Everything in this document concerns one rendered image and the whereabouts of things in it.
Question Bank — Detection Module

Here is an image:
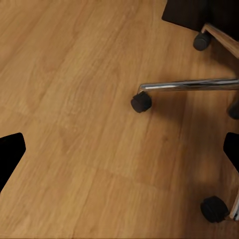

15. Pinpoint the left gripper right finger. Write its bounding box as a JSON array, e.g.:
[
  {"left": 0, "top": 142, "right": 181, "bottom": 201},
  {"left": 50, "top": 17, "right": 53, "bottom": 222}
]
[{"left": 223, "top": 132, "right": 239, "bottom": 173}]

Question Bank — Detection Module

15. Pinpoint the swivel chair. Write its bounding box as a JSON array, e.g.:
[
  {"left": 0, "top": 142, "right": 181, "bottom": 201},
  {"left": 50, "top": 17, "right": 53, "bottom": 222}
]
[{"left": 131, "top": 22, "right": 239, "bottom": 224}]

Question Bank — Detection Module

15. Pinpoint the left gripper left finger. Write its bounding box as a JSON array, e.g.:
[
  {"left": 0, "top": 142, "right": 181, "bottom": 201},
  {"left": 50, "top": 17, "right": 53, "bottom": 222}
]
[{"left": 0, "top": 132, "right": 26, "bottom": 192}]

